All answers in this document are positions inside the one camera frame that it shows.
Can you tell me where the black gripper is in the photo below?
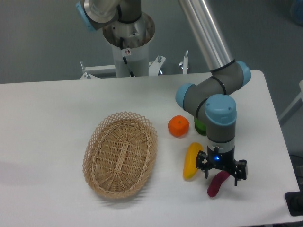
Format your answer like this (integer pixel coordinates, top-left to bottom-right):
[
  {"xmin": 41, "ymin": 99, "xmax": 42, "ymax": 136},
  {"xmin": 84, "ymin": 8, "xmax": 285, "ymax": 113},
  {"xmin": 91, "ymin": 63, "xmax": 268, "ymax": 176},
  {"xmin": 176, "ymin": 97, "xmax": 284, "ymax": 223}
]
[{"xmin": 196, "ymin": 146, "xmax": 247, "ymax": 186}]

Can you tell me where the purple sweet potato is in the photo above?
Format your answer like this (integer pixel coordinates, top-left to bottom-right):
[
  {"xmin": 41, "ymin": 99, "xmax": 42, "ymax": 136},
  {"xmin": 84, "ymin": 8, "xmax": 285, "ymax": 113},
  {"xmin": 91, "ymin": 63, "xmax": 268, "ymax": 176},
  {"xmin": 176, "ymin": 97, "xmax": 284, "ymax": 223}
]
[{"xmin": 207, "ymin": 171, "xmax": 230, "ymax": 198}]

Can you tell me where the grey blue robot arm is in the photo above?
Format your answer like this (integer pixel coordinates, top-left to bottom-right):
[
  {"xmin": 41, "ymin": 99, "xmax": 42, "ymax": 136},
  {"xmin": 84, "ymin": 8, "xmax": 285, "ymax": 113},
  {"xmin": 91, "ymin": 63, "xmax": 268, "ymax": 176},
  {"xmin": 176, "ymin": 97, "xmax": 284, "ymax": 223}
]
[{"xmin": 76, "ymin": 0, "xmax": 251, "ymax": 181}]

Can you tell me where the yellow mango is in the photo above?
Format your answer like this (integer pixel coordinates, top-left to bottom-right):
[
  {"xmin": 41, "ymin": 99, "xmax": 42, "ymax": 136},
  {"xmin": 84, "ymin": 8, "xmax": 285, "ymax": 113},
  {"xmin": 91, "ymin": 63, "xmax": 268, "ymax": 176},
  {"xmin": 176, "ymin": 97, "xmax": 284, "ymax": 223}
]
[{"xmin": 183, "ymin": 142, "xmax": 203, "ymax": 181}]

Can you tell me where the green bok choy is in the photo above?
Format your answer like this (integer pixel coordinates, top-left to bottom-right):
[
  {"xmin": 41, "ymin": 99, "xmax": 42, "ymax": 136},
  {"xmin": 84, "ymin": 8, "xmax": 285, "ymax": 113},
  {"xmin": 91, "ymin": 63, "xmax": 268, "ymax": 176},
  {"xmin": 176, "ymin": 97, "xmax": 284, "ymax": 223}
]
[{"xmin": 194, "ymin": 117, "xmax": 206, "ymax": 136}]

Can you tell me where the orange tangerine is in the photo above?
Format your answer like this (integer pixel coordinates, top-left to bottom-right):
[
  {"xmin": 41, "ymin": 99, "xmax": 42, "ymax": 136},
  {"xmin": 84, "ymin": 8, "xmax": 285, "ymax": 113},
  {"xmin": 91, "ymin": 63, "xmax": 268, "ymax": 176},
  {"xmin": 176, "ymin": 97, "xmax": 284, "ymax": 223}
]
[{"xmin": 168, "ymin": 115, "xmax": 189, "ymax": 137}]

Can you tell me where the black device at table edge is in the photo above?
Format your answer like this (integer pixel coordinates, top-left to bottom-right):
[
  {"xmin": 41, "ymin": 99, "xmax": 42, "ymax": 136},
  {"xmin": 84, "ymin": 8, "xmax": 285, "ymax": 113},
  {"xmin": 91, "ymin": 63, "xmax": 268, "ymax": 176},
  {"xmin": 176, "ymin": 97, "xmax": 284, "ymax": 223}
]
[{"xmin": 285, "ymin": 192, "xmax": 303, "ymax": 217}]

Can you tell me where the woven wicker basket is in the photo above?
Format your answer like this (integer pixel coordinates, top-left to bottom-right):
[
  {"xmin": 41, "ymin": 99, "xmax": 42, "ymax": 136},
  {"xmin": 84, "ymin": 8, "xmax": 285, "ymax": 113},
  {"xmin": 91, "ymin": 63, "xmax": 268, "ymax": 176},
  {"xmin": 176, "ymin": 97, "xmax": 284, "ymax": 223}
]
[{"xmin": 82, "ymin": 112, "xmax": 158, "ymax": 199}]

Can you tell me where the blue object top right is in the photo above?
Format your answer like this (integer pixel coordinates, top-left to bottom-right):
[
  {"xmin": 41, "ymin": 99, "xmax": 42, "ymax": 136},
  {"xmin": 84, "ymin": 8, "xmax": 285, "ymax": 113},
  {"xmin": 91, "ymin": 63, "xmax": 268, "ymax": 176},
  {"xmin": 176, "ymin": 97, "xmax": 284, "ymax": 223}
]
[{"xmin": 290, "ymin": 0, "xmax": 303, "ymax": 26}]

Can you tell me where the white frame at right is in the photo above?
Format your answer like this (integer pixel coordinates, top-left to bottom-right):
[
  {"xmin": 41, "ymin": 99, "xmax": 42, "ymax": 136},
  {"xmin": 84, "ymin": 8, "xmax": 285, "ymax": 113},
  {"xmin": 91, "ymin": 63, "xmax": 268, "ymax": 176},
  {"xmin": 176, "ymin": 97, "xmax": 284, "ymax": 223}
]
[{"xmin": 278, "ymin": 80, "xmax": 303, "ymax": 126}]

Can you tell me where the black cable on pedestal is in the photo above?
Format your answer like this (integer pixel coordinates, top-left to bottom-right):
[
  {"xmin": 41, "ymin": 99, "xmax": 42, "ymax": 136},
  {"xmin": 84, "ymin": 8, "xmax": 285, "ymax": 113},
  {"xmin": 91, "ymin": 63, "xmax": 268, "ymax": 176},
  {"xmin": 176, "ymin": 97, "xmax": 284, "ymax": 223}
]
[{"xmin": 119, "ymin": 37, "xmax": 135, "ymax": 78}]

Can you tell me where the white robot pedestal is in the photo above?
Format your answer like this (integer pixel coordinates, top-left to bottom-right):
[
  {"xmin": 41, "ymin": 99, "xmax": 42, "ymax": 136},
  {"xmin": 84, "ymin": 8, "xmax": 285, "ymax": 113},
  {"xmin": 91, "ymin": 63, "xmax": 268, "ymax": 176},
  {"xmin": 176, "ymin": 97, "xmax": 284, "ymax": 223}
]
[{"xmin": 80, "ymin": 13, "xmax": 191, "ymax": 79}]

